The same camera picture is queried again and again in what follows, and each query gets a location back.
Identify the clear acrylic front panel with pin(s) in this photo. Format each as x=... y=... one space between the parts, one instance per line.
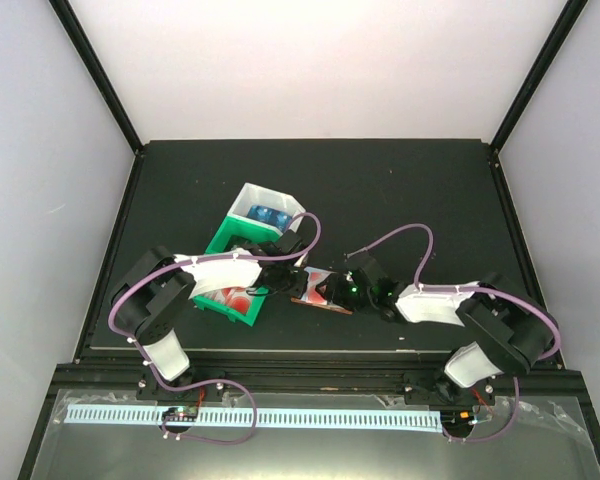
x=533 y=438

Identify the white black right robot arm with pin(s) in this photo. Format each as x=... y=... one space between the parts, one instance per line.
x=509 y=333

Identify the left controller circuit board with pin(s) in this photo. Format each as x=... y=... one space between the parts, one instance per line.
x=180 y=414

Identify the right controller circuit board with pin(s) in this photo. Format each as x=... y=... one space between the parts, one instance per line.
x=465 y=417

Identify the brown leather card holder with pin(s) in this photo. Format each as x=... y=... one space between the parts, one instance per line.
x=329 y=306

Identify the blue VIP card rear stack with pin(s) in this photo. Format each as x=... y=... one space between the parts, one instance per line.
x=259 y=213

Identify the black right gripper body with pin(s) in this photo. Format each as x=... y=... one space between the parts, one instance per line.
x=350 y=298

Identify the green bin with black cards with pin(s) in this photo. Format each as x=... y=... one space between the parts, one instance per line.
x=235 y=231

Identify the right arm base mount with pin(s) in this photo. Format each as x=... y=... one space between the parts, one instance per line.
x=435 y=389

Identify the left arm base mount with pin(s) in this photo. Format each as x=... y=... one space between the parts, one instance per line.
x=155 y=388

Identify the red white card stack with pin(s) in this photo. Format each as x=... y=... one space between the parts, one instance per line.
x=236 y=299

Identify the white bin with blue cards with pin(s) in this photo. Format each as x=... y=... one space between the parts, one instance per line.
x=251 y=194

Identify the blue VIP card front stack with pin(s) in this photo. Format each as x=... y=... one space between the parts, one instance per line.
x=279 y=220

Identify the white slotted cable duct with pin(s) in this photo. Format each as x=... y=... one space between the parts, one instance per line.
x=271 y=418

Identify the controller circuit board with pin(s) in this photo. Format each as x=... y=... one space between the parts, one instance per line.
x=180 y=414
x=465 y=417

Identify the black aluminium frame rail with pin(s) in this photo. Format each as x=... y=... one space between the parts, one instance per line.
x=384 y=373

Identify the blue vip card stack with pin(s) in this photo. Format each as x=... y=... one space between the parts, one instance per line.
x=279 y=220
x=259 y=213

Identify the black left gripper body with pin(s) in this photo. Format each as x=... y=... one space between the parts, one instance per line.
x=285 y=284

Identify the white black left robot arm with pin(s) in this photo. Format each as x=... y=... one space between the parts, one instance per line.
x=146 y=305

